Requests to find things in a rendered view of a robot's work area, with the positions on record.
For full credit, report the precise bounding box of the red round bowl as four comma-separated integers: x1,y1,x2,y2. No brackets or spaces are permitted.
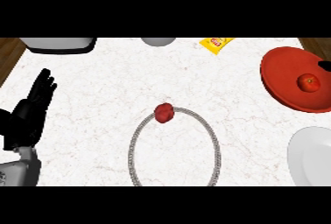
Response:
259,45,331,114

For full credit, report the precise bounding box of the bright red tomato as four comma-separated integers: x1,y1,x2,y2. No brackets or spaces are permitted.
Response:
296,73,323,94

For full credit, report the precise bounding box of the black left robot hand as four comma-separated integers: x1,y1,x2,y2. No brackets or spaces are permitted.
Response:
0,67,59,152

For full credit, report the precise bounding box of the white and black appliance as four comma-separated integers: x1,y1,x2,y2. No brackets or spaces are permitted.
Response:
18,37,99,55

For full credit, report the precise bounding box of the yellow snack packet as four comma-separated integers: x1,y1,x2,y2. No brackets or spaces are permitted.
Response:
198,37,237,56

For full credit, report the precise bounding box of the white round plate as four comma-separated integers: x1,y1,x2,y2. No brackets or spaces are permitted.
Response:
286,125,331,187

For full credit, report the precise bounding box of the grey round object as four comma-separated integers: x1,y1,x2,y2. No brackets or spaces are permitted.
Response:
139,37,178,47

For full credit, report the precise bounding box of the dark red tomato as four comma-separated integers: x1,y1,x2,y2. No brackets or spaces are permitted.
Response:
154,102,176,124

